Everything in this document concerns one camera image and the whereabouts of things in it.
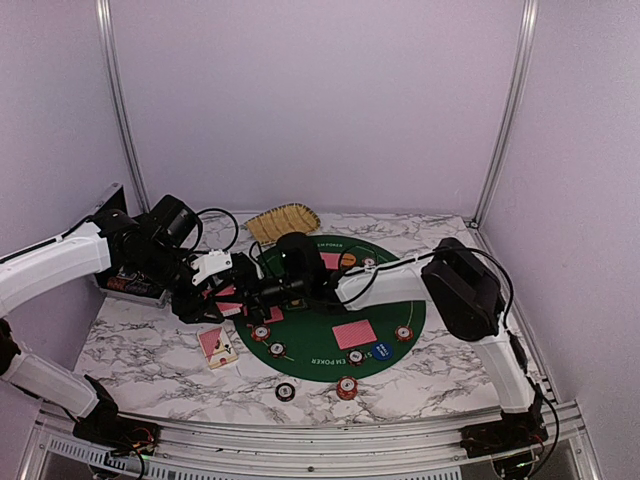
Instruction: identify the left aluminium frame post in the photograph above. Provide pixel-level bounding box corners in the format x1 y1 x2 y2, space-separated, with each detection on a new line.
95 0 151 212

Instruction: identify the black poker chip stack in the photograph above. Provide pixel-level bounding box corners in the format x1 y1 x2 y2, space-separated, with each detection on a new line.
275 382 296 402

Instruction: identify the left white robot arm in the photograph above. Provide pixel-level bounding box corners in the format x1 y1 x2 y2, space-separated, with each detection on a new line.
1 219 232 445

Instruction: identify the orange big blind button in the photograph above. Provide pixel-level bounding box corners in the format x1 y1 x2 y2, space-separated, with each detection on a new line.
340 253 357 267

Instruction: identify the blue small blind button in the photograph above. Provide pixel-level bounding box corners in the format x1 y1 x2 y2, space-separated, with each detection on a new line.
371 342 394 362

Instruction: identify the aluminium poker case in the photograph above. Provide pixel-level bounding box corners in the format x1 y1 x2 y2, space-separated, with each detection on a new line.
86 182 169 309

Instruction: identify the woven bamboo tray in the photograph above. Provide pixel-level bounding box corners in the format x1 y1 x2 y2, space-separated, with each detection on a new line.
245 203 321 246

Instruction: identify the ace card box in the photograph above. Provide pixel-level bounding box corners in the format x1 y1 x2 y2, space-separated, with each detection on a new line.
197 327 238 369

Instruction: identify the orange purple chip row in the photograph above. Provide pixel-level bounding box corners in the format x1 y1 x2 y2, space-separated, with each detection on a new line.
107 277 151 296

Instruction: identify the front aluminium rail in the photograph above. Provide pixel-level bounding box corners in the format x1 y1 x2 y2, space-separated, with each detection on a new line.
13 401 604 479

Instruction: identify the right aluminium frame post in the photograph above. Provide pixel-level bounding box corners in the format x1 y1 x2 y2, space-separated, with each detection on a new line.
469 0 539 229

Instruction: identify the red backed card deck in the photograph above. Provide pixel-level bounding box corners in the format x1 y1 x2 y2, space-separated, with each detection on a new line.
216 286 244 317

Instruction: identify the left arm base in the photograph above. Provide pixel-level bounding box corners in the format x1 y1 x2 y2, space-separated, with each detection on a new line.
73 377 160 455

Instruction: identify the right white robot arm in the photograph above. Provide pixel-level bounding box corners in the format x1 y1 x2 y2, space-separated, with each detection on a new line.
231 233 541 448

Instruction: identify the red backed playing card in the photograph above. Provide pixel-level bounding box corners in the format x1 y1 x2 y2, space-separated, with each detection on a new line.
332 320 377 350
245 307 284 326
320 252 341 271

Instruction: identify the aluminium frame post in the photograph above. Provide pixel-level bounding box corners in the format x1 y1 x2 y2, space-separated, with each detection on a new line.
95 0 151 212
469 0 539 229

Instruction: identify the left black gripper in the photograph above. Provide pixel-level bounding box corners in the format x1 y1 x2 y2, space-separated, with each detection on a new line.
129 240 224 323

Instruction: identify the green round poker mat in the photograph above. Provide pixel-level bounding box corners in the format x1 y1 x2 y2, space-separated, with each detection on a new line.
234 235 427 382

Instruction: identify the red poker chip stack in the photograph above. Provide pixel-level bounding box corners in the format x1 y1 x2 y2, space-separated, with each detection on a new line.
336 376 358 400

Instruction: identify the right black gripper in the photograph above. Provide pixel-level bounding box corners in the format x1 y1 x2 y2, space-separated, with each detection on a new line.
210 267 309 325

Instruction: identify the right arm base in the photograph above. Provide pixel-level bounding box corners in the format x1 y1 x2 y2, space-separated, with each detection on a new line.
460 393 549 458

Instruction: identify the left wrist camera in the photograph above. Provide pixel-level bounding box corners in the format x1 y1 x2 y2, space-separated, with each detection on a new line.
190 250 232 286

